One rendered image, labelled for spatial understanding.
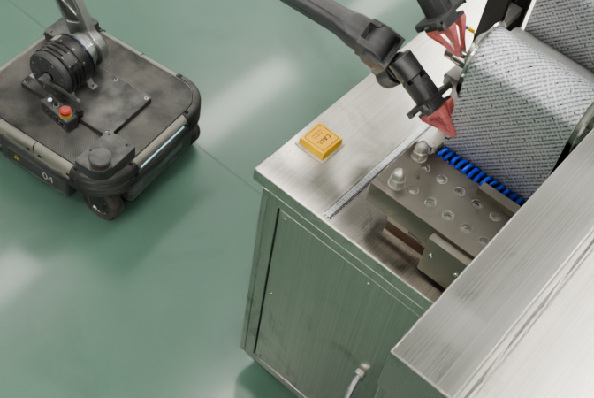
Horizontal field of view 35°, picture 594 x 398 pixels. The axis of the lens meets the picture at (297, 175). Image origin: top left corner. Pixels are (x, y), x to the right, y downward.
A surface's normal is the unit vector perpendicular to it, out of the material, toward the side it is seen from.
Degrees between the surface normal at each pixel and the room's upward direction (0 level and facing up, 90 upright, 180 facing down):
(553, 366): 0
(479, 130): 90
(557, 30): 92
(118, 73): 0
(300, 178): 0
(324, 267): 90
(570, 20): 92
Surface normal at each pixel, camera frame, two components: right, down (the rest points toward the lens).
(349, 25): 0.02, -0.29
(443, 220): 0.11, -0.62
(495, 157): -0.65, 0.55
